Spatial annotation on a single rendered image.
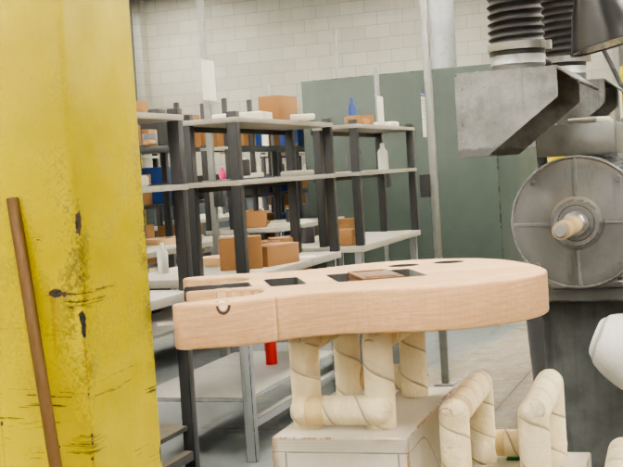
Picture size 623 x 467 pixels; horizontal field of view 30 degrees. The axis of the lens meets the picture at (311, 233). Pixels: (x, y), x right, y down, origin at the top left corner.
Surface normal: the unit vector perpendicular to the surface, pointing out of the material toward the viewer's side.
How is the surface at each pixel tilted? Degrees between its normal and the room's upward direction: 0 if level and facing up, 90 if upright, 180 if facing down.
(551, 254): 96
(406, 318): 90
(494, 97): 90
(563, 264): 97
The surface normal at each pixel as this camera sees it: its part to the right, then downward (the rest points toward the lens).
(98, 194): 0.94, -0.04
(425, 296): -0.07, 0.06
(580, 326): -0.34, 0.07
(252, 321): 0.38, 0.03
